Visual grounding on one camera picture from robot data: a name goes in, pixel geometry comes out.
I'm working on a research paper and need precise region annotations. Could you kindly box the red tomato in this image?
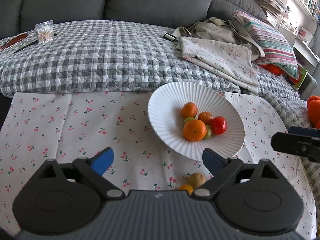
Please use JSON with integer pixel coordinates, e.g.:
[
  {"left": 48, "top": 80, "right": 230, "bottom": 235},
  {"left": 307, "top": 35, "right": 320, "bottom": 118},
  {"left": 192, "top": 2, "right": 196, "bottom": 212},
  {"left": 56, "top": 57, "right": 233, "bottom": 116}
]
[{"left": 210, "top": 116, "right": 228, "bottom": 135}]

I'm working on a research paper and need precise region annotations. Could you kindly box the white ribbed plate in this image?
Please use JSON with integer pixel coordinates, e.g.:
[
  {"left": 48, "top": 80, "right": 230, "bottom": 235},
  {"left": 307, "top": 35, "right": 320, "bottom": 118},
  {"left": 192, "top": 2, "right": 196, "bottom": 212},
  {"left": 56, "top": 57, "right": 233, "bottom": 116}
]
[{"left": 148, "top": 82, "right": 245, "bottom": 161}]

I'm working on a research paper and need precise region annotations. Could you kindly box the clear bag of swabs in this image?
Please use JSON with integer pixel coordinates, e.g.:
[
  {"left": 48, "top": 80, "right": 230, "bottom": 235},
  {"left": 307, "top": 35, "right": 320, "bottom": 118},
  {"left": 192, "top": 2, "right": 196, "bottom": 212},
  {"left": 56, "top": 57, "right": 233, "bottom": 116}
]
[{"left": 35, "top": 20, "right": 54, "bottom": 44}]

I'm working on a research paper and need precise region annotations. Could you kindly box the dark red floral pouch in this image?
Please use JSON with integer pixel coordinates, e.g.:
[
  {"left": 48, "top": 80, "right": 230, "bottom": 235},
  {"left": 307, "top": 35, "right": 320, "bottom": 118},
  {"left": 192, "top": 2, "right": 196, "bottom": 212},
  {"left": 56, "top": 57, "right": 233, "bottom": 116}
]
[{"left": 1, "top": 33, "right": 28, "bottom": 50}]

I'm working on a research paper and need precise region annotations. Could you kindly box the striped patterned pillow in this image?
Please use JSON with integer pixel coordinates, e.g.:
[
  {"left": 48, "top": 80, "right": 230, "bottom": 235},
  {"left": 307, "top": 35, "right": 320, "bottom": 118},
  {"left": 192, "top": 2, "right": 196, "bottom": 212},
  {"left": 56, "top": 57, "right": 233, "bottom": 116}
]
[{"left": 233, "top": 11, "right": 298, "bottom": 79}]

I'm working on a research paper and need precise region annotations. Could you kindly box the dark grey sofa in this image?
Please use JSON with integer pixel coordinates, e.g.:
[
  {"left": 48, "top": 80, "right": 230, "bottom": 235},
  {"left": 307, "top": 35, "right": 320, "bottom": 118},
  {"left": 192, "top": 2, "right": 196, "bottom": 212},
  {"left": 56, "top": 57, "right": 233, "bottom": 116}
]
[{"left": 1, "top": 0, "right": 266, "bottom": 38}]

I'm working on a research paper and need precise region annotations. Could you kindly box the small yellow orange fruit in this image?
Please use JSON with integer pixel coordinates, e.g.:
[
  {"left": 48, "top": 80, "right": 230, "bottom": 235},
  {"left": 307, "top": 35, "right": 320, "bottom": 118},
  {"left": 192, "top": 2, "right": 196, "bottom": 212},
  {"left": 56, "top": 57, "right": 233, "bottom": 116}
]
[{"left": 178, "top": 184, "right": 194, "bottom": 195}]

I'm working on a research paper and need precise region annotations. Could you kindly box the green kiwi fruit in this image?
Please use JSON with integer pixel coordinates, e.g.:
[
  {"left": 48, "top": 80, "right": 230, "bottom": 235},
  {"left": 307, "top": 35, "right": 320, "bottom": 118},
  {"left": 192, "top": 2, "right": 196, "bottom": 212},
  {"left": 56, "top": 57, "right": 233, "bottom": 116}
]
[{"left": 203, "top": 124, "right": 212, "bottom": 140}]

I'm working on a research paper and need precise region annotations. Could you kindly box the floral folded cloth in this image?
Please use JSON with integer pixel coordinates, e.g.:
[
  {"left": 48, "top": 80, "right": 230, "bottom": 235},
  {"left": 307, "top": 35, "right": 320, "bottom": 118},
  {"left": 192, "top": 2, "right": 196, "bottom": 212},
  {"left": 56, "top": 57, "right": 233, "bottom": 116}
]
[{"left": 177, "top": 36, "right": 259, "bottom": 94}]

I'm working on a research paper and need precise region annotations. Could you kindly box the orange fuzzy cushion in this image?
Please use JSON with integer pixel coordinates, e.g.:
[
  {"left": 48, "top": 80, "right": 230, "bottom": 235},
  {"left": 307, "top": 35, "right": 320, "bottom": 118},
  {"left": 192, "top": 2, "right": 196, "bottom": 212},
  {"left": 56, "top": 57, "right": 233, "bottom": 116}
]
[{"left": 307, "top": 95, "right": 320, "bottom": 129}]

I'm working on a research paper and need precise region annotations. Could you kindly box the large orange mandarin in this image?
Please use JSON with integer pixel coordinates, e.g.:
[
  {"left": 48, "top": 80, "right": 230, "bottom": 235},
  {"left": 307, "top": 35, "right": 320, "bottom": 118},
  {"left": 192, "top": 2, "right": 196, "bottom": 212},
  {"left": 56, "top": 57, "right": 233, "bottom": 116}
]
[{"left": 183, "top": 119, "right": 207, "bottom": 142}]

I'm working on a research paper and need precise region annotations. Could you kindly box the green red book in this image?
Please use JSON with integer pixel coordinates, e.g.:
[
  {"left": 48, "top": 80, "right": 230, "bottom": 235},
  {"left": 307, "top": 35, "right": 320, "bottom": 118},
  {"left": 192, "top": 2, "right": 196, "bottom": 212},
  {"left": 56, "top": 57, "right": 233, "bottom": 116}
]
[{"left": 287, "top": 65, "right": 308, "bottom": 90}]

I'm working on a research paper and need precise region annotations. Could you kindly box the white bookshelf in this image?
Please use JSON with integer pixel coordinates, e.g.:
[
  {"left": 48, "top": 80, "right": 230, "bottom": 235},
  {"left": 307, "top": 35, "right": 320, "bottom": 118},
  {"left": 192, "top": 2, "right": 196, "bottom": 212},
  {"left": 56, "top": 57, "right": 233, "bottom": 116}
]
[{"left": 279, "top": 0, "right": 319, "bottom": 74}]

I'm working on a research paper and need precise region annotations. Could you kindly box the brown kiwi top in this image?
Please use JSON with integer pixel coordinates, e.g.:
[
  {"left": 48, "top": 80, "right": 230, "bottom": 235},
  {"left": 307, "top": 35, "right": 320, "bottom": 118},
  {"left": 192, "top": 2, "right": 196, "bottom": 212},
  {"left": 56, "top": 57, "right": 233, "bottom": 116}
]
[{"left": 188, "top": 172, "right": 206, "bottom": 189}]

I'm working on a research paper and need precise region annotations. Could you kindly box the orange plush under pillow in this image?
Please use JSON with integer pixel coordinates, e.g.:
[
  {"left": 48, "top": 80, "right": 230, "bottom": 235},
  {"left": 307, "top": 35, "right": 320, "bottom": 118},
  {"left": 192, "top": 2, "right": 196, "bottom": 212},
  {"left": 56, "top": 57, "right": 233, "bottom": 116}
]
[{"left": 260, "top": 64, "right": 285, "bottom": 76}]

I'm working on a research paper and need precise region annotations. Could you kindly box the beige canvas bag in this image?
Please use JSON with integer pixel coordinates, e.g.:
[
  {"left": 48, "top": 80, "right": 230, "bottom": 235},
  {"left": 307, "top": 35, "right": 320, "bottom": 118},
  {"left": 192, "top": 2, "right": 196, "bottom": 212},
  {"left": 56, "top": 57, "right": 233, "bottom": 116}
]
[{"left": 163, "top": 17, "right": 265, "bottom": 61}]

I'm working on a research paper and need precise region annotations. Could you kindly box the cherry print tablecloth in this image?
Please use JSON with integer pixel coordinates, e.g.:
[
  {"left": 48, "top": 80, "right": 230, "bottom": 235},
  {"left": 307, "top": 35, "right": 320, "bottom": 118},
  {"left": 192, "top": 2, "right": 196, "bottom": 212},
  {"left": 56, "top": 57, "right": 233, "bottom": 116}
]
[{"left": 1, "top": 92, "right": 317, "bottom": 239}]

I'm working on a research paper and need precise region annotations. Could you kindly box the stack of magazines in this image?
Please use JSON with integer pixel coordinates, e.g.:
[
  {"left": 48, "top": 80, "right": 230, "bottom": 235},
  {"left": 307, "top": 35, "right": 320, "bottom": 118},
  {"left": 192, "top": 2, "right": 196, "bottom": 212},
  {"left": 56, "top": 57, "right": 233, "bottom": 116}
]
[{"left": 255, "top": 0, "right": 290, "bottom": 29}]

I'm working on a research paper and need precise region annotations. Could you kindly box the small green lime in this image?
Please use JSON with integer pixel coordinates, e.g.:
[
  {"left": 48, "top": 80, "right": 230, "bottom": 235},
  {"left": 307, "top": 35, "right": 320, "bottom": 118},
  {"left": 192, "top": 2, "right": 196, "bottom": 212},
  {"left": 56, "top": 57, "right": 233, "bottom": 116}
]
[{"left": 183, "top": 117, "right": 196, "bottom": 125}]

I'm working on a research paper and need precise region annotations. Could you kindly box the grey checkered quilt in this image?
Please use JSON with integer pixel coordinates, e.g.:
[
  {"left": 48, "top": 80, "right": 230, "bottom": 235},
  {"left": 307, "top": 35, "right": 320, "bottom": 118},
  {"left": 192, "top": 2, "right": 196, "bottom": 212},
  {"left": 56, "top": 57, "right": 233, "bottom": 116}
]
[{"left": 0, "top": 19, "right": 320, "bottom": 196}]

